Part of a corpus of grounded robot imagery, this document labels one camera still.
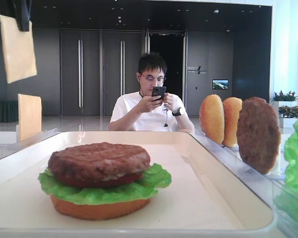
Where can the black gripper finger holding cheese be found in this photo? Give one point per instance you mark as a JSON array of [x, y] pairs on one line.
[[22, 11]]

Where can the orange cheese slice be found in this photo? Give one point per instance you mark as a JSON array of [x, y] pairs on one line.
[[29, 116], [18, 50]]

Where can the standing orange cheese slice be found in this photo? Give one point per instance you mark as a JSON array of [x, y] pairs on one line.
[[29, 116]]

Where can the meat patty on burger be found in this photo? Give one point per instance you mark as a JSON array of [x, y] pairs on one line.
[[99, 161]]

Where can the lettuce leaf on burger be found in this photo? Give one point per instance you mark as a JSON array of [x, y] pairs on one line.
[[154, 178]]

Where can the standing meat patty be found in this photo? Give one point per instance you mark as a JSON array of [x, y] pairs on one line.
[[258, 134]]

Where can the seated man white shirt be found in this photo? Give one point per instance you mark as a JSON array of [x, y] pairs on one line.
[[141, 111]]

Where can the black smartphone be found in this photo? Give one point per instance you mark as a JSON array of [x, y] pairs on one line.
[[158, 91]]

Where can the bottom bun on tray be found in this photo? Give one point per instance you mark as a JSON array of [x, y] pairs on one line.
[[98, 212]]

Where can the standing bun slice far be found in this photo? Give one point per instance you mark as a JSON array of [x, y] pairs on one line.
[[212, 118]]

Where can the standing bun slice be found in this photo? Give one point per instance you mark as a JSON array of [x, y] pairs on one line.
[[212, 118], [231, 107]]

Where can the standing bun slice near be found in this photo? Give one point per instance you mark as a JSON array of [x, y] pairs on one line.
[[231, 107]]

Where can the cream rectangular tray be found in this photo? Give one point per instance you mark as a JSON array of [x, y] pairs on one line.
[[205, 199]]

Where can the potted plants white planter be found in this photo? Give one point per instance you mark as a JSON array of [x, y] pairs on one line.
[[286, 107]]

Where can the clear left long rail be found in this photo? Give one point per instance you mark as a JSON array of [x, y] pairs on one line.
[[9, 144]]

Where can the clear long rail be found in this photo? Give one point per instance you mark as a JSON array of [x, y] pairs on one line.
[[9, 144], [271, 188]]

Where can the wall display screen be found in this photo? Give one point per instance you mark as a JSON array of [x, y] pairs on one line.
[[220, 84]]

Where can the clear right long rail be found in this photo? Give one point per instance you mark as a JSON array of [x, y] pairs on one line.
[[271, 188]]

